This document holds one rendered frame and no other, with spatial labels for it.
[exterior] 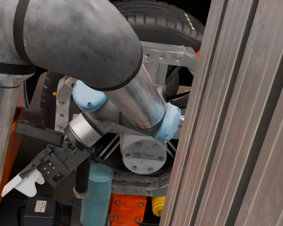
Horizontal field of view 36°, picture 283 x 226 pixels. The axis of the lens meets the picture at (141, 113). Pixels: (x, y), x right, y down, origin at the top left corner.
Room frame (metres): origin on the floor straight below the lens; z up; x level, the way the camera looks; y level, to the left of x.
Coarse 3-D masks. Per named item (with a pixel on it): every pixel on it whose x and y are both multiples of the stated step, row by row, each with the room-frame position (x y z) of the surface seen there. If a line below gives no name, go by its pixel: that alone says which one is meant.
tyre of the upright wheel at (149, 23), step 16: (128, 0) 1.43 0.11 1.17; (144, 0) 1.43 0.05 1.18; (128, 16) 1.26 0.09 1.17; (144, 16) 1.27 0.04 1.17; (160, 16) 1.29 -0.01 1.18; (176, 16) 1.35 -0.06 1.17; (192, 16) 1.46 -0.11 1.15; (144, 32) 1.23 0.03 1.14; (160, 32) 1.24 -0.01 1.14; (176, 32) 1.25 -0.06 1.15; (192, 32) 1.26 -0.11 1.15; (48, 80) 1.20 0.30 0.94; (48, 96) 1.20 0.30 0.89; (48, 112) 1.20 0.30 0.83
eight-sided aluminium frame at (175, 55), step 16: (144, 48) 1.15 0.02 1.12; (160, 48) 1.18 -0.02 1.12; (176, 48) 1.21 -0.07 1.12; (192, 48) 1.23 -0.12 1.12; (176, 64) 1.17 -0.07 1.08; (192, 64) 1.17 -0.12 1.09; (64, 80) 1.14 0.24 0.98; (64, 96) 1.12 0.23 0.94; (64, 112) 1.12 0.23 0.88; (128, 176) 1.21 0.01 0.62; (144, 176) 1.22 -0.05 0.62; (160, 176) 1.23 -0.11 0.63; (112, 192) 1.15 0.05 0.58; (128, 192) 1.16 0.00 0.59; (144, 192) 1.16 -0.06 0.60; (160, 192) 1.17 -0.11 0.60
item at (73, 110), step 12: (168, 72) 1.29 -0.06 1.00; (72, 96) 1.23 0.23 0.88; (180, 96) 1.28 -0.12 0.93; (72, 108) 1.31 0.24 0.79; (96, 144) 1.32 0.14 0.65; (108, 144) 1.25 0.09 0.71; (168, 144) 1.39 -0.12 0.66; (96, 156) 1.24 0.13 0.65; (108, 156) 1.25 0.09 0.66; (120, 156) 1.32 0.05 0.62; (168, 156) 1.31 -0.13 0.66; (120, 168) 1.25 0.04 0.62; (168, 168) 1.26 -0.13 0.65
